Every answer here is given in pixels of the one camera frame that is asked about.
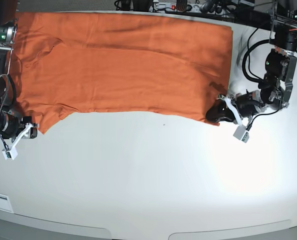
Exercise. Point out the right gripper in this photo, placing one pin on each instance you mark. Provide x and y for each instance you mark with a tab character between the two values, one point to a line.
11	126

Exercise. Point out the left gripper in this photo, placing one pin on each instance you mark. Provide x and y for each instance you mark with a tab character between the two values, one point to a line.
247	105

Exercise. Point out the orange T-shirt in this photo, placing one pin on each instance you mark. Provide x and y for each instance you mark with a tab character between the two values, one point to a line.
78	62

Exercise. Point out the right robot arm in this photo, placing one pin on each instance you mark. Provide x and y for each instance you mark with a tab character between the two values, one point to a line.
8	30

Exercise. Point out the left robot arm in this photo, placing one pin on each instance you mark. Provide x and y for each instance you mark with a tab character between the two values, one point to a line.
276	86

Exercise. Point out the white power strip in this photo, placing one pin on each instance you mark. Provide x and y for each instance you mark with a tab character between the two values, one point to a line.
173	7

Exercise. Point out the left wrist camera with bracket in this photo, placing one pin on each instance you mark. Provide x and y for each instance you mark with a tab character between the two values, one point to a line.
241	133

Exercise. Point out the background cable clutter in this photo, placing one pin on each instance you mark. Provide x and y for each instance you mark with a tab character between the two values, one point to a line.
244	12

